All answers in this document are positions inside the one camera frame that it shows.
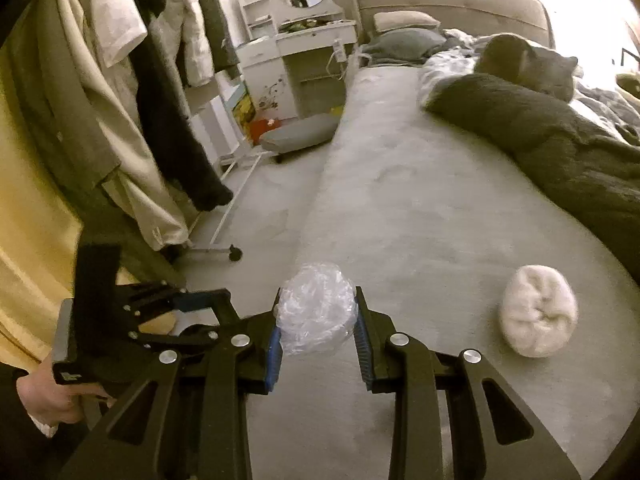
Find clear plastic wrap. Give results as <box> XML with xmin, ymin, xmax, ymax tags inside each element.
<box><xmin>274</xmin><ymin>262</ymin><xmax>358</xmax><ymax>356</ymax></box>

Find person's left hand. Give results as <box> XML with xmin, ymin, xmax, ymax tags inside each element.
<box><xmin>16</xmin><ymin>354</ymin><xmax>116</xmax><ymax>426</ymax></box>

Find yellow curtain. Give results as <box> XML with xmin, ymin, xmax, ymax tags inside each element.
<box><xmin>0</xmin><ymin>74</ymin><xmax>177</xmax><ymax>376</ymax></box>

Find white rolled sock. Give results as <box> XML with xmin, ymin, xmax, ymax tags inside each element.
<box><xmin>498</xmin><ymin>264</ymin><xmax>579</xmax><ymax>359</ymax></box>

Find cream hanging trousers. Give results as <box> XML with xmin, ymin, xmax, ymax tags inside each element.
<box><xmin>56</xmin><ymin>0</ymin><xmax>188</xmax><ymax>250</ymax></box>

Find white clothes rack base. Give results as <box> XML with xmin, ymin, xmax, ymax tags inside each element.
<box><xmin>186</xmin><ymin>151</ymin><xmax>267</xmax><ymax>262</ymax></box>

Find grey bed mattress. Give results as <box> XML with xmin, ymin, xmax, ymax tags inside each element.
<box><xmin>244</xmin><ymin>52</ymin><xmax>632</xmax><ymax>480</ymax></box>

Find black hanging garment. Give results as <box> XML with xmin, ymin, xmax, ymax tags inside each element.
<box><xmin>129</xmin><ymin>0</ymin><xmax>220</xmax><ymax>211</ymax></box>

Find red item on floor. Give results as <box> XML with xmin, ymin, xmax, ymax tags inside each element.
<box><xmin>248</xmin><ymin>118</ymin><xmax>281</xmax><ymax>145</ymax></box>

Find grey floor cushion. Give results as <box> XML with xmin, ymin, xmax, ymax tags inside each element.
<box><xmin>259</xmin><ymin>113</ymin><xmax>341</xmax><ymax>160</ymax></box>

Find dark grey fluffy blanket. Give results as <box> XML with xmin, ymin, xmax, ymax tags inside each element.
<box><xmin>424</xmin><ymin>73</ymin><xmax>639</xmax><ymax>280</ymax></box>

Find white hanging jacket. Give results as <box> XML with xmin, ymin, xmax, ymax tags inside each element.
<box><xmin>158</xmin><ymin>0</ymin><xmax>214</xmax><ymax>87</ymax></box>

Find white dressing table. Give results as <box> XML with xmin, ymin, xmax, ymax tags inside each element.
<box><xmin>236</xmin><ymin>0</ymin><xmax>357</xmax><ymax>122</ymax></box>

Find patterned blue white duvet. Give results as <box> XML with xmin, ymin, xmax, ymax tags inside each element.
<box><xmin>418</xmin><ymin>30</ymin><xmax>639</xmax><ymax>146</ymax></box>

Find grey cat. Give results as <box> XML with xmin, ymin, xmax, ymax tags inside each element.
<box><xmin>474</xmin><ymin>34</ymin><xmax>578</xmax><ymax>103</ymax></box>

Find grey pillow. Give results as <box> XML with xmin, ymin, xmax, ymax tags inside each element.
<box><xmin>360</xmin><ymin>27</ymin><xmax>446</xmax><ymax>65</ymax></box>

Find beige pillow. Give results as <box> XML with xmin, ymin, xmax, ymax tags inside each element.
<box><xmin>373</xmin><ymin>10</ymin><xmax>440</xmax><ymax>34</ymax></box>

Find grey upholstered headboard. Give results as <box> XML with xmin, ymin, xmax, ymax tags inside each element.
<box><xmin>340</xmin><ymin>0</ymin><xmax>555</xmax><ymax>49</ymax></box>

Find white charger with cable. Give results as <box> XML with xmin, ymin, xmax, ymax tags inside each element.
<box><xmin>326</xmin><ymin>38</ymin><xmax>347</xmax><ymax>80</ymax></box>

